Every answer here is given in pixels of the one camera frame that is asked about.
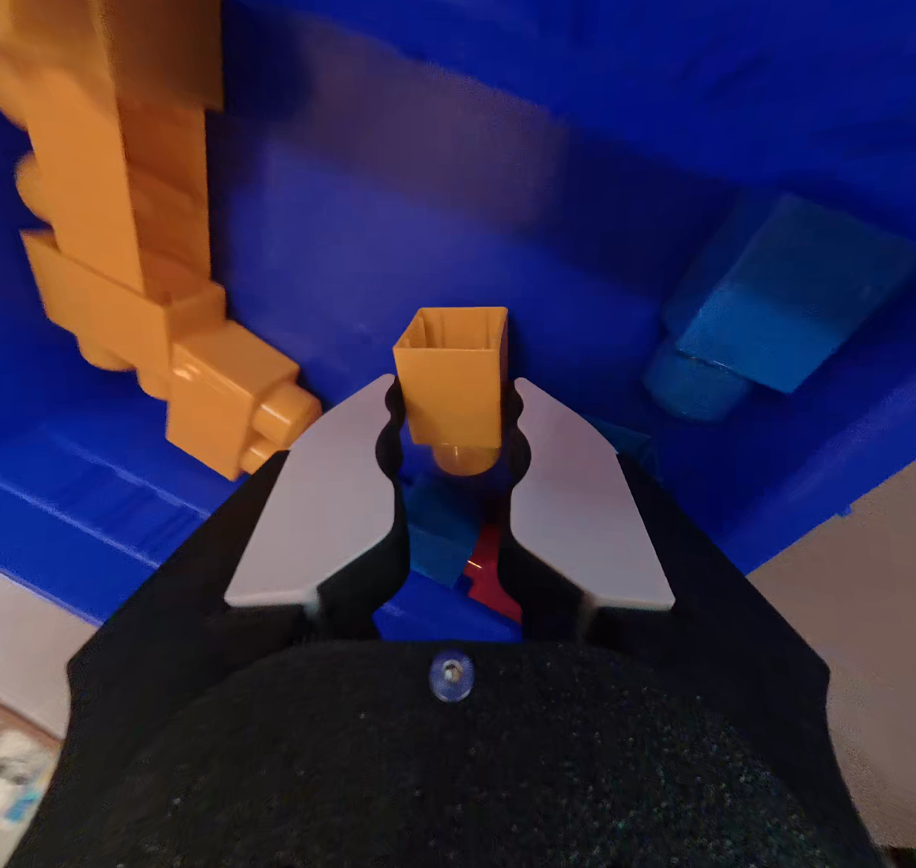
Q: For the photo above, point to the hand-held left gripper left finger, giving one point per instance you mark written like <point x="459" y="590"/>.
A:
<point x="315" y="517"/>

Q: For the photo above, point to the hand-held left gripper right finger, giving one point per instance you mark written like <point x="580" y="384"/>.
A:
<point x="587" y="524"/>

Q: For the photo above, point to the orange one-stud mega block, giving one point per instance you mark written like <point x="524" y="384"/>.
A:
<point x="451" y="389"/>

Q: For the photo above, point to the blue plastic bin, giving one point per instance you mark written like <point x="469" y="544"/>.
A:
<point x="429" y="203"/>

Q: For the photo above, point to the pile of mega blocks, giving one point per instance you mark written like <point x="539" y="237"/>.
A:
<point x="93" y="167"/>

